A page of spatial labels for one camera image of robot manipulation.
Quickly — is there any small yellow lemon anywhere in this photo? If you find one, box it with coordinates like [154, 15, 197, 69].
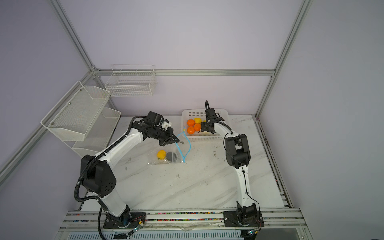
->
[194, 118, 202, 124]

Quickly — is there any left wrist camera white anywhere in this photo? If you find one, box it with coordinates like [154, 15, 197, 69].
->
[162, 119, 172, 131]

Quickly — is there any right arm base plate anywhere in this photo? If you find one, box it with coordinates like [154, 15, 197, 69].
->
[223, 211, 265, 228]

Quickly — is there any clear zip top bag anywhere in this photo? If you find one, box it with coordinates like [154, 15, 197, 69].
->
[147, 129, 192, 165]

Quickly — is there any orange tangerine front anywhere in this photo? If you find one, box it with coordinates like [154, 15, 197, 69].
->
[187, 126, 196, 135]

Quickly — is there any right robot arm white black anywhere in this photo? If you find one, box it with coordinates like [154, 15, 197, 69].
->
[202, 102, 264, 228]

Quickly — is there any black corrugated cable left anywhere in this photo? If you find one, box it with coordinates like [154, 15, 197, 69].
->
[74, 115, 148, 240]

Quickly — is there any orange tangerine back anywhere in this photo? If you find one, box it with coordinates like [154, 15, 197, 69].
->
[187, 119, 195, 127]

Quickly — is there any round yellow fruit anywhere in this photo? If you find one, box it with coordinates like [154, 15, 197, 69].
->
[157, 150, 167, 160]

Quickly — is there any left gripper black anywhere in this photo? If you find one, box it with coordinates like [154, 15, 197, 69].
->
[149, 126, 180, 147]

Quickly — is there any black avocado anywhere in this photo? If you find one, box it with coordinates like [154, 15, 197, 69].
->
[166, 152, 178, 163]

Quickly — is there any white wire wall basket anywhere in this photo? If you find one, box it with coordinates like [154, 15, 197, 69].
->
[105, 65, 157, 97]

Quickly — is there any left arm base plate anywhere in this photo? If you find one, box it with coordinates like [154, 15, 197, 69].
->
[103, 212, 147, 229]

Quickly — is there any upper white mesh shelf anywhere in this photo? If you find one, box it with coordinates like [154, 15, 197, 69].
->
[41, 82, 111, 142]

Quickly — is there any orange tangerine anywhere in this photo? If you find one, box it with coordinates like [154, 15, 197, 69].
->
[187, 126, 196, 135]
[194, 123, 201, 132]
[187, 119, 195, 127]

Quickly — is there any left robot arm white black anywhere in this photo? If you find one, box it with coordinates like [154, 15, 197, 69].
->
[74, 112, 180, 228]

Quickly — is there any lower white mesh shelf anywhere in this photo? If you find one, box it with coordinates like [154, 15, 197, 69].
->
[72, 108, 121, 157]

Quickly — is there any white mesh shelf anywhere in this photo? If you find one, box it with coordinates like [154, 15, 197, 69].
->
[72, 108, 121, 157]
[41, 82, 111, 142]

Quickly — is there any aluminium front rail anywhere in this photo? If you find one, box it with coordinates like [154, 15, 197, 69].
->
[59, 209, 308, 232]

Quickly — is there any white plastic perforated basket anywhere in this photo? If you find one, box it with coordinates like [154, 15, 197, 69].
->
[182, 107, 234, 142]

